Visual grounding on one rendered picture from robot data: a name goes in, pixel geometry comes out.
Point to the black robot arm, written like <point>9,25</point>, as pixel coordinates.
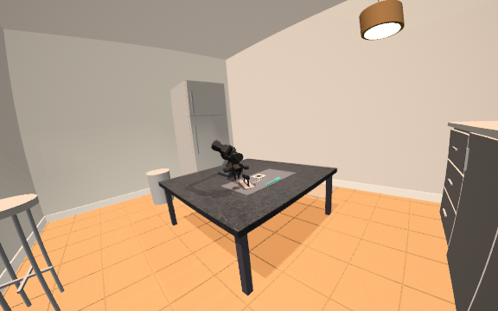
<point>225,151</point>

